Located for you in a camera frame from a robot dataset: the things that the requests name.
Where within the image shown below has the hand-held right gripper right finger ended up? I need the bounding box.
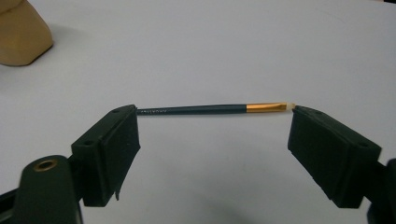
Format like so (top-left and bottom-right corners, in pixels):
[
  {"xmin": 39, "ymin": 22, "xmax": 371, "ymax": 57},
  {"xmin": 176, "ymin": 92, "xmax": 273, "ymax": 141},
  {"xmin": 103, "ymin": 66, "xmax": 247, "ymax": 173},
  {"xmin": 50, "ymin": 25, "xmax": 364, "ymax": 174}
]
[{"xmin": 287, "ymin": 105, "xmax": 383, "ymax": 209}]

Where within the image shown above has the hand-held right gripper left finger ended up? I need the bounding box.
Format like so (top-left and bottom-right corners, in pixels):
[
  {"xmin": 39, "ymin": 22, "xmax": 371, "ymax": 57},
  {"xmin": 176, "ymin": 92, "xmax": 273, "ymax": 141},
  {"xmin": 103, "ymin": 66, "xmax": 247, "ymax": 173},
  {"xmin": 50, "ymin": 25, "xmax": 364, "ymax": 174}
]
[{"xmin": 70, "ymin": 104, "xmax": 141, "ymax": 208}]

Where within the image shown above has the wooden spoon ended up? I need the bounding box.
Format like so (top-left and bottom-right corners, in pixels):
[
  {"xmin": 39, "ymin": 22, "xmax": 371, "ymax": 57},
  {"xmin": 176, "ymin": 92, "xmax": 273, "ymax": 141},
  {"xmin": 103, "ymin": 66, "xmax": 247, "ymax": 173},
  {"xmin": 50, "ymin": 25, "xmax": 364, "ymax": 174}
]
[{"xmin": 135, "ymin": 102, "xmax": 296, "ymax": 117}]

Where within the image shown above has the wooden pen holder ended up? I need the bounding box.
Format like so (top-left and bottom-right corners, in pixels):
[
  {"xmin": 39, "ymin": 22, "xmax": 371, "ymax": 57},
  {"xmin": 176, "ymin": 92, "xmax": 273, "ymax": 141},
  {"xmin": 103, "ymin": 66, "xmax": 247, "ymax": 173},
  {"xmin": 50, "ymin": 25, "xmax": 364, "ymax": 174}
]
[{"xmin": 0, "ymin": 0, "xmax": 54, "ymax": 67}]

